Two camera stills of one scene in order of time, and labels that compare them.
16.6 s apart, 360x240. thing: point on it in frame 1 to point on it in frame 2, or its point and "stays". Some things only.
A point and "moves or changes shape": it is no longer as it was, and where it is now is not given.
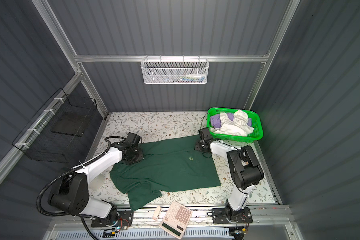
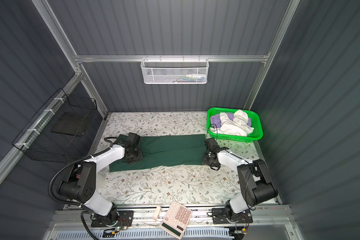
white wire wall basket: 174,70 stays
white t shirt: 238,127 stays
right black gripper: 197,145 to 205,159
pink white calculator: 176,219 stays
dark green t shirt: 168,164 moves or changes shape
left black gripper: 141,156 stays
